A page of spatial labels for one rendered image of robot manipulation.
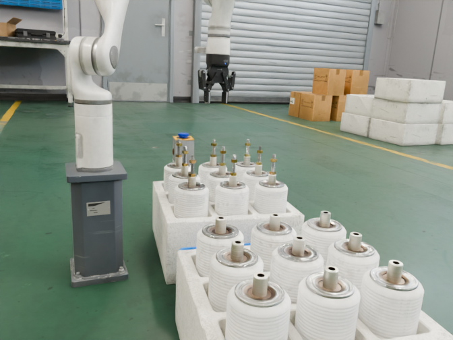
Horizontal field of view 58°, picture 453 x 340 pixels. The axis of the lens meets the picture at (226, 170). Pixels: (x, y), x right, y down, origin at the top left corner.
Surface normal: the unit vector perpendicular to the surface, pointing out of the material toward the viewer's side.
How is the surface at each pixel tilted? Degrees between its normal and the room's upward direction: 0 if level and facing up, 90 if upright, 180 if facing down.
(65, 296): 0
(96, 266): 90
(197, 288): 0
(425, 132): 90
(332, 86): 90
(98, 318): 0
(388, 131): 90
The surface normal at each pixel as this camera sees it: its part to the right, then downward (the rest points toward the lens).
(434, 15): -0.93, 0.05
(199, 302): 0.05, -0.97
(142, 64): 0.37, 0.25
